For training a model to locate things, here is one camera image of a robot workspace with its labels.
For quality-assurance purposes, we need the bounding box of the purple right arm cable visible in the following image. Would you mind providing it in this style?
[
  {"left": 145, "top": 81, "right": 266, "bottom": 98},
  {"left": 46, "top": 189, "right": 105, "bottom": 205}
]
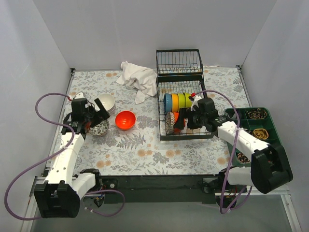
[{"left": 190, "top": 89, "right": 253, "bottom": 214}]

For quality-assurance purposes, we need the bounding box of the dark patterned bowl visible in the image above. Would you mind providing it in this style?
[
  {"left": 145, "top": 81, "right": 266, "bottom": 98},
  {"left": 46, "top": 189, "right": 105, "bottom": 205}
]
[{"left": 165, "top": 112, "right": 175, "bottom": 135}]

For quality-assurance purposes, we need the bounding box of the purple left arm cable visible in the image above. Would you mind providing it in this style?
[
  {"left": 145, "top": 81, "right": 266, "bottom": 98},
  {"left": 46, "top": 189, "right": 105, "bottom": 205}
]
[{"left": 4, "top": 92, "right": 126, "bottom": 220}]

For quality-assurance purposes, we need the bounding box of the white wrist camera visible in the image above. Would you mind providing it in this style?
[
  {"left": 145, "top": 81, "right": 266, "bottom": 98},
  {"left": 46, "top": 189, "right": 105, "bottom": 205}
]
[
  {"left": 73, "top": 92, "right": 84, "bottom": 99},
  {"left": 190, "top": 95, "right": 202, "bottom": 111}
]

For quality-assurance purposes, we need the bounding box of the floral table mat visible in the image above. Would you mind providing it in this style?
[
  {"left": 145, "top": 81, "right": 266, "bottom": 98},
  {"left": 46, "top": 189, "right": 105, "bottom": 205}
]
[{"left": 47, "top": 67, "right": 252, "bottom": 176}]

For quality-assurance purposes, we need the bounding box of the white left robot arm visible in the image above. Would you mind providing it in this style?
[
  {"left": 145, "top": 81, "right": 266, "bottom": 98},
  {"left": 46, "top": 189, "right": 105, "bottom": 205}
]
[{"left": 34, "top": 98, "right": 110, "bottom": 218}]

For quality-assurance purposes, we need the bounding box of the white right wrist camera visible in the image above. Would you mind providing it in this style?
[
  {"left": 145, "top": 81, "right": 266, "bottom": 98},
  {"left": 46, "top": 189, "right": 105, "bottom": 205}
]
[{"left": 190, "top": 95, "right": 202, "bottom": 111}]

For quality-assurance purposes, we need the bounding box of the pink patterned bowl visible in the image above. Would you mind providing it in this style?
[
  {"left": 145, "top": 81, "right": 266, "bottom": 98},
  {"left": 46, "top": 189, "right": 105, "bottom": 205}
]
[{"left": 89, "top": 119, "right": 110, "bottom": 137}]

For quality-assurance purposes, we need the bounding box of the lime green bowl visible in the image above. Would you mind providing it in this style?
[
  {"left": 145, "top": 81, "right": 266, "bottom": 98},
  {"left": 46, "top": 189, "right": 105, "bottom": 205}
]
[
  {"left": 183, "top": 92, "right": 192, "bottom": 108},
  {"left": 178, "top": 93, "right": 186, "bottom": 111}
]

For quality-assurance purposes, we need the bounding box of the yellow orange bowl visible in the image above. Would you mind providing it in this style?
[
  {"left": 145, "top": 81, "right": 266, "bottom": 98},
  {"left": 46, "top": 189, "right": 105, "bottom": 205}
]
[{"left": 171, "top": 93, "right": 179, "bottom": 112}]

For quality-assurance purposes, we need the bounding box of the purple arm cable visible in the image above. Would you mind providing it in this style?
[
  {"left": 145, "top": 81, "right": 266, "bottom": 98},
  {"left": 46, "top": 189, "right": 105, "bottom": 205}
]
[
  {"left": 190, "top": 89, "right": 253, "bottom": 214},
  {"left": 4, "top": 92, "right": 126, "bottom": 220}
]

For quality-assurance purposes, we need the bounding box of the crumpled white cloth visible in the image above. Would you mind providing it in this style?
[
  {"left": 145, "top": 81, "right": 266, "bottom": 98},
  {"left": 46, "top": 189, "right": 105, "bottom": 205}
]
[{"left": 116, "top": 61, "right": 157, "bottom": 104}]

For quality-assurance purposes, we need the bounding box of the black wire basket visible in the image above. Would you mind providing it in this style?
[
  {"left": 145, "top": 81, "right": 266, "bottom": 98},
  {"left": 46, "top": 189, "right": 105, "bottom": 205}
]
[{"left": 156, "top": 49, "right": 203, "bottom": 76}]

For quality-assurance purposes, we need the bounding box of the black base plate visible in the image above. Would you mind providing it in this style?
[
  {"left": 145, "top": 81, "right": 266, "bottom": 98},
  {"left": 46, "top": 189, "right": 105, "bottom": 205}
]
[{"left": 85, "top": 174, "right": 224, "bottom": 207}]

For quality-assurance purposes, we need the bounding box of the black wire dish rack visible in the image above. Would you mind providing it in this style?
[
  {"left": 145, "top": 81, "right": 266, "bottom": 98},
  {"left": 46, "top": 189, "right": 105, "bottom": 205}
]
[{"left": 156, "top": 75, "right": 213, "bottom": 141}]

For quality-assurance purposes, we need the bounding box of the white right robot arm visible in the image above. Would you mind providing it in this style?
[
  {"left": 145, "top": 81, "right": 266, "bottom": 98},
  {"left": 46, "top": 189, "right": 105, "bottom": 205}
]
[{"left": 174, "top": 96, "right": 293, "bottom": 194}]

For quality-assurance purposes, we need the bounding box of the blue bowl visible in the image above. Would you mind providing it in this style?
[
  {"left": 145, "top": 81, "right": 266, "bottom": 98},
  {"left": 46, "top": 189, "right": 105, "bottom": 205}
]
[{"left": 163, "top": 93, "right": 172, "bottom": 114}]

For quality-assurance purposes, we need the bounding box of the white ceramic bowl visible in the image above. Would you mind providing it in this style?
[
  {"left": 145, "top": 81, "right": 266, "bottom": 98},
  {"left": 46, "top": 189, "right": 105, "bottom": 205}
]
[
  {"left": 104, "top": 104, "right": 116, "bottom": 115},
  {"left": 97, "top": 93, "right": 115, "bottom": 107}
]

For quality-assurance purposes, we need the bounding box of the green compartment tray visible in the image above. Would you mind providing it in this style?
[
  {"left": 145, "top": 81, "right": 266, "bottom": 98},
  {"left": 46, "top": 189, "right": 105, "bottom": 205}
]
[{"left": 226, "top": 107, "right": 282, "bottom": 167}]

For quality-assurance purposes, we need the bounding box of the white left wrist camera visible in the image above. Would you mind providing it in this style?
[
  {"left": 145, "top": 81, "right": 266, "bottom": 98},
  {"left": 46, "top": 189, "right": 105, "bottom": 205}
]
[{"left": 73, "top": 92, "right": 84, "bottom": 99}]

